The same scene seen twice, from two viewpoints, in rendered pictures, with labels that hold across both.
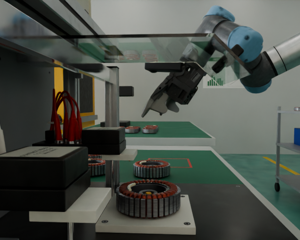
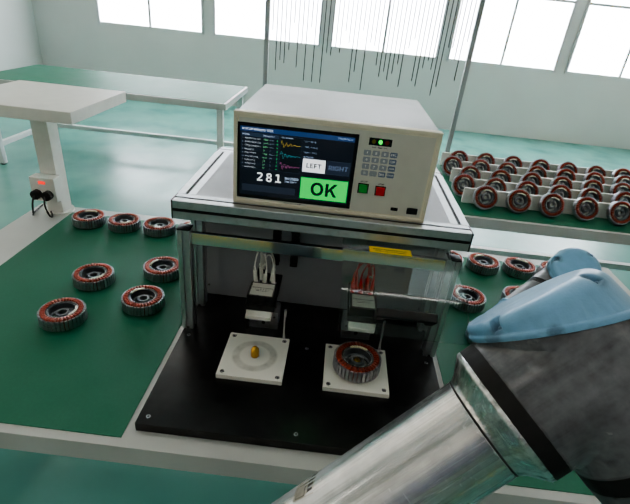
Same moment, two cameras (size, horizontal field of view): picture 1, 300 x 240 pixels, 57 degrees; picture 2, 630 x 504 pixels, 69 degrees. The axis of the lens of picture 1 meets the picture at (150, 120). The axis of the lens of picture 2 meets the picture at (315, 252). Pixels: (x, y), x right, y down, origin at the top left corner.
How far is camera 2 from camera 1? 1.04 m
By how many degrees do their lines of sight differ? 87
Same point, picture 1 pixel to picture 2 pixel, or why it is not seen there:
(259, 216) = (355, 437)
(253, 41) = not seen: hidden behind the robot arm
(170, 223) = (328, 375)
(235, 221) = (345, 418)
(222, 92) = not seen: outside the picture
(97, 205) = (250, 315)
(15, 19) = (262, 244)
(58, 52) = (301, 252)
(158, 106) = not seen: hidden behind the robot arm
